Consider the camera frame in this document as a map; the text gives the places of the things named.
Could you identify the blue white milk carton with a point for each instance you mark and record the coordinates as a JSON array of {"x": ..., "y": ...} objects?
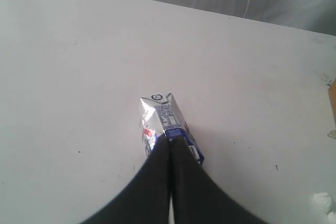
[{"x": 161, "y": 116}]

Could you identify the brown paper shopping bag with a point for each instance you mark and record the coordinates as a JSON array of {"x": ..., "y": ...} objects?
[{"x": 331, "y": 92}]

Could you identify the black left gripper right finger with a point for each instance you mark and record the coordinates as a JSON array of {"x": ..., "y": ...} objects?
[{"x": 196, "y": 198}]

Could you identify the white pebble candy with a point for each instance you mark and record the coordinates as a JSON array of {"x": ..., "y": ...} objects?
[
  {"x": 323, "y": 201},
  {"x": 332, "y": 134}
]

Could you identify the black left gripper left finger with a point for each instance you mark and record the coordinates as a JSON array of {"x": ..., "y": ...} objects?
[{"x": 146, "y": 198}]

